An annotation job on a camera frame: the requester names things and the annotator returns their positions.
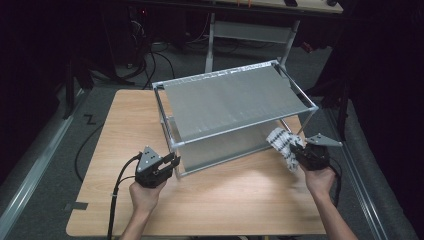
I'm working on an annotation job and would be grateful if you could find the black floor cable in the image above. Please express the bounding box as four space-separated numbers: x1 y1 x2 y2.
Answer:
73 122 105 184

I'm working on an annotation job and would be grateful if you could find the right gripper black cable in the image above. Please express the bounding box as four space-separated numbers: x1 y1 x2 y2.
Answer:
329 156 343 208

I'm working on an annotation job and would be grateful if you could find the grey tape piece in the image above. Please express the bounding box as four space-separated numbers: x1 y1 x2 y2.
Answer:
63 200 89 212

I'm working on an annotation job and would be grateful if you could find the white-legged wooden desk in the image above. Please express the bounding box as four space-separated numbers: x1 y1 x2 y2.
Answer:
203 0 344 74

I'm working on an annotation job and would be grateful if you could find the person's right hand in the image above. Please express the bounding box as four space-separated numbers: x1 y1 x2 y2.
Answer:
301 164 336 198

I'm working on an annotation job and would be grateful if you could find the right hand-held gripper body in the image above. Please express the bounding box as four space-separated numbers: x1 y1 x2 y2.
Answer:
294 133 343 172

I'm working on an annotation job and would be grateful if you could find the person's left hand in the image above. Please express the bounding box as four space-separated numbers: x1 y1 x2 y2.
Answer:
129 179 168 214

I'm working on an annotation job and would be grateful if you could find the black-and-white striped cloth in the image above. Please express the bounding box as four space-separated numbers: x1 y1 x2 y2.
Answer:
265 127 305 173

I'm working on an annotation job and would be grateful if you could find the metal floor rail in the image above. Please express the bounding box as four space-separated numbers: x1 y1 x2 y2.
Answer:
323 106 391 240
0 88 86 234

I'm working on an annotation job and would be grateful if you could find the black stand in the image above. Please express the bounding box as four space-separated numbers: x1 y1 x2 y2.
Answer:
62 54 136 120
291 74 351 141

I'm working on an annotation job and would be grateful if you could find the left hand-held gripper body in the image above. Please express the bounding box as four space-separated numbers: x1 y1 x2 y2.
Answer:
134 145 168 189

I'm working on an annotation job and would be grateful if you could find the grey two-tier shelf rack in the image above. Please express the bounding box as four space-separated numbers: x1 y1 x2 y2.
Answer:
152 59 319 178

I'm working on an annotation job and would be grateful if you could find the dark computer tower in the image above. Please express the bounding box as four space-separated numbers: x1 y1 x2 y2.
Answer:
128 4 154 68

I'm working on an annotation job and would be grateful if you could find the tangle of black cables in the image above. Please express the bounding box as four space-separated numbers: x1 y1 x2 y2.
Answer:
128 39 178 90

